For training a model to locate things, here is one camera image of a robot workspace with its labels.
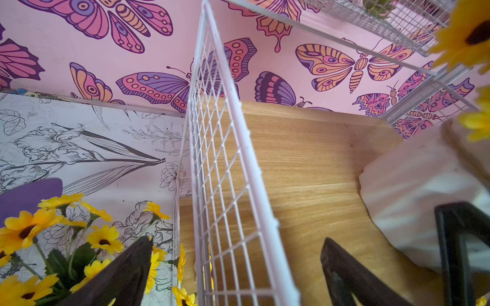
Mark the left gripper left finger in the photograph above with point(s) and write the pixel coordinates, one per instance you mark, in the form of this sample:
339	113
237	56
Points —
122	282

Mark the white wire wooden shelf rack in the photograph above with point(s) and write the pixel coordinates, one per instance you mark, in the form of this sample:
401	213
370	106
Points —
311	160

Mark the green striped leafy plant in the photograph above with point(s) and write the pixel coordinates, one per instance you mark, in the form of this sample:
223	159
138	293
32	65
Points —
379	8

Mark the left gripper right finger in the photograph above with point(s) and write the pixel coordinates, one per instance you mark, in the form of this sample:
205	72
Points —
349	281

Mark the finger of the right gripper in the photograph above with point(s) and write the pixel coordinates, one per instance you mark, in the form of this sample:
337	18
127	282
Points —
454	221

